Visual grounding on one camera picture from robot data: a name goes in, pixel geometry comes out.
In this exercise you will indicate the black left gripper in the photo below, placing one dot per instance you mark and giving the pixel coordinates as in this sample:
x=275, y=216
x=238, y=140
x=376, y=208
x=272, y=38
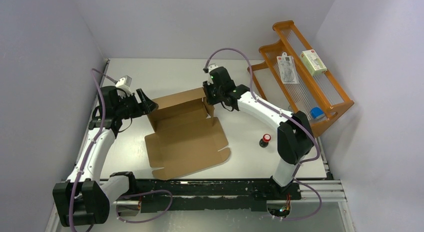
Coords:
x=148, y=104

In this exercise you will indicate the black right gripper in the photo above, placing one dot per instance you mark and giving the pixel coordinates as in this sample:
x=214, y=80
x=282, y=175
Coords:
x=207, y=87

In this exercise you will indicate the brown cardboard box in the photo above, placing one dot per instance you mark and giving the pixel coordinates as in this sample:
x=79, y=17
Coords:
x=187, y=136

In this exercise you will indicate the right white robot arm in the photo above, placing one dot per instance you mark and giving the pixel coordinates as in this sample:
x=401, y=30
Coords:
x=294, y=135

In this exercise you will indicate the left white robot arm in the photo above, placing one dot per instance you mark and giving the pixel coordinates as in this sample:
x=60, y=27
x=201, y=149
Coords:
x=81, y=199

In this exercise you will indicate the white green small box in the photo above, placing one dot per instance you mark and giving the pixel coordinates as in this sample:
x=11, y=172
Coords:
x=313, y=62

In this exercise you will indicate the red black push button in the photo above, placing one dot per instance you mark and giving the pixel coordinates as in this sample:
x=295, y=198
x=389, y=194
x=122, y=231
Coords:
x=264, y=141

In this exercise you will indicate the clear packaged item with card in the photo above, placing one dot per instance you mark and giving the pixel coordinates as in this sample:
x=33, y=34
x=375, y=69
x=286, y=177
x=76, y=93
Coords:
x=287, y=69

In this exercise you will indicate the orange wooden shelf rack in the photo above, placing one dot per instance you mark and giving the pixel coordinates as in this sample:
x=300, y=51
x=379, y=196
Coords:
x=322, y=90

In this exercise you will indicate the blue tape roll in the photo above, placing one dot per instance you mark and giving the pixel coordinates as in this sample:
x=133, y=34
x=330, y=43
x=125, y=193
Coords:
x=317, y=113

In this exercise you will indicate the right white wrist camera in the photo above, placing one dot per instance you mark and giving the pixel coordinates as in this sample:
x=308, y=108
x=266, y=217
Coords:
x=211, y=67

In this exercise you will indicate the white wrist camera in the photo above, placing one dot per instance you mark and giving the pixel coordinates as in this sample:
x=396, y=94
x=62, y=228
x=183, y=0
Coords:
x=211, y=67
x=124, y=83

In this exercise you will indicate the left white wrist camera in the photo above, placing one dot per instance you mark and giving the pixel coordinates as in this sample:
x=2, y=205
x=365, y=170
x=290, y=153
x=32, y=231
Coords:
x=124, y=83

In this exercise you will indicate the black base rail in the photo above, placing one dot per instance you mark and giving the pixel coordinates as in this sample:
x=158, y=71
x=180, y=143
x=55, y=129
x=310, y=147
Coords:
x=153, y=195

